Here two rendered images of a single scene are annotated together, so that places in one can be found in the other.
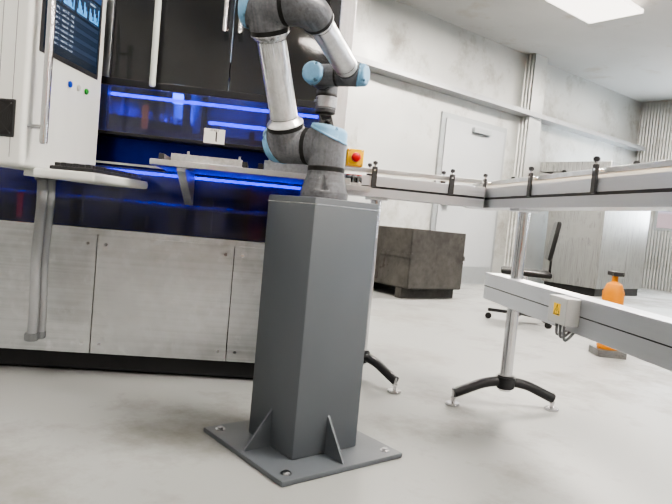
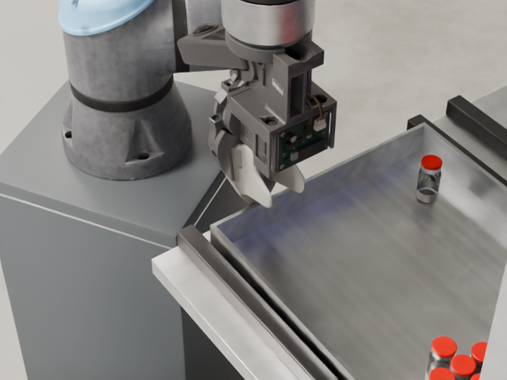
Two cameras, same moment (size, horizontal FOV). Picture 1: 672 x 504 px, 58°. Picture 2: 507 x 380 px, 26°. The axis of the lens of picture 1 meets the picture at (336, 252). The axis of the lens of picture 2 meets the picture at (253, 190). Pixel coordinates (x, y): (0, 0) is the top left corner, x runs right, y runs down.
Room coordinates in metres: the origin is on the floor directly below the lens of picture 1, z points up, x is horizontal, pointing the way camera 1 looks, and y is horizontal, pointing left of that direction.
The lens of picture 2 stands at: (2.86, -0.27, 1.63)
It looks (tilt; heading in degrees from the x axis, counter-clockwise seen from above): 43 degrees down; 152
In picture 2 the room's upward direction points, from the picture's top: straight up
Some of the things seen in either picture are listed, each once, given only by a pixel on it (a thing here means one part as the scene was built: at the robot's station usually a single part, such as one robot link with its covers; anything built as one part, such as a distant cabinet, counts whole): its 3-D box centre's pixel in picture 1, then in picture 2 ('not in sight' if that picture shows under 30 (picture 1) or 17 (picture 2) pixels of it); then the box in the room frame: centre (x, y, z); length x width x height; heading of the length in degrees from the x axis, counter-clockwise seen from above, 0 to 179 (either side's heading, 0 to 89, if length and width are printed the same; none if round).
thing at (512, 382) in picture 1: (504, 391); not in sight; (2.55, -0.76, 0.07); 0.50 x 0.08 x 0.14; 98
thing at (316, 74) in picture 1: (321, 75); not in sight; (2.11, 0.11, 1.21); 0.11 x 0.11 x 0.08; 69
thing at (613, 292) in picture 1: (611, 313); not in sight; (3.97, -1.83, 0.28); 0.25 x 0.24 x 0.55; 41
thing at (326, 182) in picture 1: (324, 183); (124, 104); (1.92, 0.05, 0.84); 0.15 x 0.15 x 0.10
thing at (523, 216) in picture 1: (514, 300); not in sight; (2.55, -0.76, 0.46); 0.09 x 0.09 x 0.77; 8
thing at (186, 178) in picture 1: (185, 187); not in sight; (2.34, 0.60, 0.80); 0.34 x 0.03 x 0.13; 8
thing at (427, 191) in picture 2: not in sight; (428, 179); (2.24, 0.25, 0.90); 0.02 x 0.02 x 0.04
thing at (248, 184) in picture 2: not in sight; (255, 185); (2.22, 0.07, 0.95); 0.06 x 0.03 x 0.09; 8
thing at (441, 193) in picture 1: (409, 183); not in sight; (2.81, -0.31, 0.92); 0.69 x 0.15 x 0.16; 98
